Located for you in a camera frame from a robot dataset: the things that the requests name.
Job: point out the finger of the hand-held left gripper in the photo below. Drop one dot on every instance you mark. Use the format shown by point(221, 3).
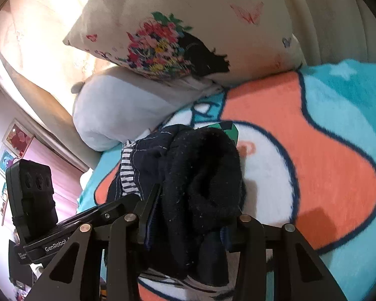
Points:
point(106, 214)

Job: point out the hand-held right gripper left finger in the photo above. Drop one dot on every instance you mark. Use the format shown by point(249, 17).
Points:
point(144, 222)

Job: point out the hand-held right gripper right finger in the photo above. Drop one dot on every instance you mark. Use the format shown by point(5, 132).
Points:
point(238, 235)

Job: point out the striped navy white pants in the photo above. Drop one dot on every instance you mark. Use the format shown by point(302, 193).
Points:
point(206, 169)

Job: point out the framed blue picture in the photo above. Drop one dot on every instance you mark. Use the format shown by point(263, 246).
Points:
point(4, 161)

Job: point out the framed red flower picture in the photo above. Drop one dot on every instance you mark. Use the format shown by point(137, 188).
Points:
point(18, 138)

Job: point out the plain grey pillow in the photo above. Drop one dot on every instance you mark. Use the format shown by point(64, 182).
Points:
point(112, 109)

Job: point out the turquoise printed fleece blanket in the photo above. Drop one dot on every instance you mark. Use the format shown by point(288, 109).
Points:
point(332, 169)

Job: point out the beige floral printed pillow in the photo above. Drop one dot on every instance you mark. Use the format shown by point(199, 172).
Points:
point(128, 12)

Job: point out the beige curtain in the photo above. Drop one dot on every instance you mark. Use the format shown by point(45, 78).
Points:
point(332, 15)

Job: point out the beige bed frame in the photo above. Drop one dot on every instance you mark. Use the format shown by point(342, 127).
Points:
point(50, 116)

